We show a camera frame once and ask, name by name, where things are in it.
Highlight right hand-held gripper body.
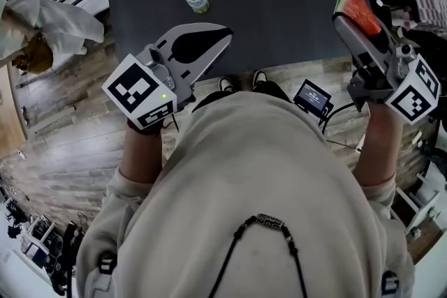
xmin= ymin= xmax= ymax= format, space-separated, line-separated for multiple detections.
xmin=348 ymin=43 xmax=441 ymax=126

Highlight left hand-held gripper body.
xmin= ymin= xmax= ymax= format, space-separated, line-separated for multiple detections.
xmin=101 ymin=39 xmax=196 ymax=131

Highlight red watermelon slice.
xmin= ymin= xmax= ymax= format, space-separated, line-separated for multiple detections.
xmin=332 ymin=0 xmax=382 ymax=38

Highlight person's left forearm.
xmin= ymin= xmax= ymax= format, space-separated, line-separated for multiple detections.
xmin=120 ymin=121 xmax=165 ymax=185

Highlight person's right forearm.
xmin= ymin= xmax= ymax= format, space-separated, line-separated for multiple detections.
xmin=354 ymin=103 xmax=404 ymax=188

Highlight black round table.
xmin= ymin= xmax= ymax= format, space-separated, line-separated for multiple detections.
xmin=105 ymin=0 xmax=371 ymax=80

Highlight person's left shoe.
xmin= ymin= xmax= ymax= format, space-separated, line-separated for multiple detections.
xmin=218 ymin=75 xmax=235 ymax=94

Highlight person's shoe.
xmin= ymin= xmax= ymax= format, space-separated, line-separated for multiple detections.
xmin=218 ymin=75 xmax=235 ymax=94
xmin=251 ymin=69 xmax=268 ymax=85

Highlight person's right shoe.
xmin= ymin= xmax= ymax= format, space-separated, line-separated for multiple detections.
xmin=251 ymin=69 xmax=268 ymax=85

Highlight person's black trousers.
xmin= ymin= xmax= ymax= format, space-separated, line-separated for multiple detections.
xmin=191 ymin=80 xmax=293 ymax=113

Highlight small black monitor screen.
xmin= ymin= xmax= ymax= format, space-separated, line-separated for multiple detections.
xmin=292 ymin=79 xmax=333 ymax=116

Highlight yellow-brown bundle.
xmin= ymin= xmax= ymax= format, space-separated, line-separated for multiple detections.
xmin=12 ymin=33 xmax=54 ymax=73

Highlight person's beige hoodie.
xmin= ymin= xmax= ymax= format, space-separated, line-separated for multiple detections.
xmin=75 ymin=90 xmax=416 ymax=298

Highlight thin black monitor cable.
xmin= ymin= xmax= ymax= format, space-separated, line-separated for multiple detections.
xmin=316 ymin=101 xmax=366 ymax=153

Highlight white furniture frame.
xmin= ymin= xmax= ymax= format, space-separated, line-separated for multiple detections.
xmin=394 ymin=162 xmax=443 ymax=238

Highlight black cord necklace with bead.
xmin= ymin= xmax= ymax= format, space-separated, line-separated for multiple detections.
xmin=207 ymin=212 xmax=308 ymax=298

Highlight black strap buckle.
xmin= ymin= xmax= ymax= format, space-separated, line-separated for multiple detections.
xmin=97 ymin=253 xmax=118 ymax=298
xmin=380 ymin=270 xmax=401 ymax=298

